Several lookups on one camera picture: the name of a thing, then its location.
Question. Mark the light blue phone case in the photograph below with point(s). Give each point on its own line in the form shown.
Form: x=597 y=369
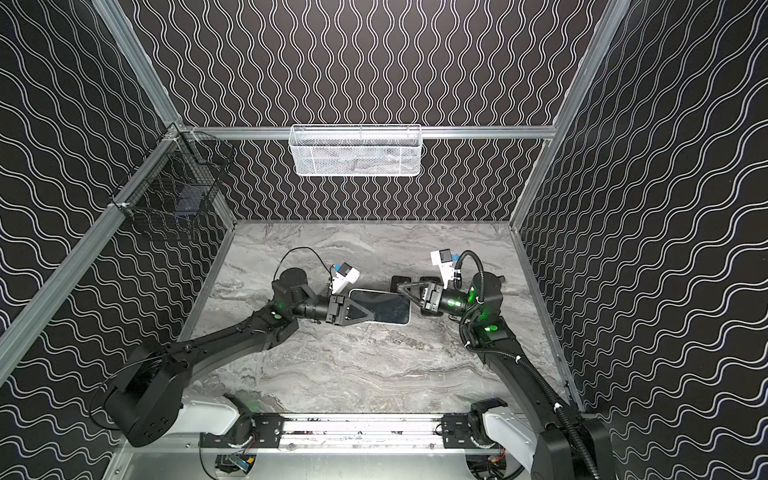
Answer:
x=384 y=322
x=397 y=279

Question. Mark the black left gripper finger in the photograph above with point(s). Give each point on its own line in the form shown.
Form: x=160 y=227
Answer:
x=359 y=316
x=360 y=303

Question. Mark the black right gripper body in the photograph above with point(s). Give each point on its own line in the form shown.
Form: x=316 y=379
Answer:
x=429 y=297

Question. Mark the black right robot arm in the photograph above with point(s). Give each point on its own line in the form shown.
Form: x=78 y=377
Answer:
x=552 y=439

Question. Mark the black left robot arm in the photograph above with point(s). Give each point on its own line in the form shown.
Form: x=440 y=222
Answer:
x=144 y=398

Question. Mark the aluminium corner post right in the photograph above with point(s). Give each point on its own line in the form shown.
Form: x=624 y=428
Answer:
x=611 y=19

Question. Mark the black phone case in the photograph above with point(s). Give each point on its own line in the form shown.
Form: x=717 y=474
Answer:
x=431 y=279

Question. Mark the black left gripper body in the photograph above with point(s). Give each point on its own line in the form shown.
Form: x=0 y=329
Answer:
x=336 y=308

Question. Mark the aluminium back crossbar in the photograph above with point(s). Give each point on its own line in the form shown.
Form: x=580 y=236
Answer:
x=377 y=131

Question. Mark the white wire mesh basket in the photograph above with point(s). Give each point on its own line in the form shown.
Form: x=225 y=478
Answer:
x=355 y=157

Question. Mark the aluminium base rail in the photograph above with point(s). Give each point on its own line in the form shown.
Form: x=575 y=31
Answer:
x=225 y=428

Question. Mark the aluminium corner post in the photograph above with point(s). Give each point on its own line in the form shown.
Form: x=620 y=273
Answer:
x=611 y=19
x=128 y=43

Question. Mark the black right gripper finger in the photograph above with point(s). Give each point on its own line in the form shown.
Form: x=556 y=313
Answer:
x=414 y=295
x=411 y=285

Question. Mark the aluminium corner post left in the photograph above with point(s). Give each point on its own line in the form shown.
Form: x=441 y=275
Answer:
x=128 y=43

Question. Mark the black wire mesh basket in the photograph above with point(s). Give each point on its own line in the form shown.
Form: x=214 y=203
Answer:
x=176 y=202

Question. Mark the aluminium left side rail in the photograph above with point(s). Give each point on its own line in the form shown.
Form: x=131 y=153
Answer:
x=33 y=319

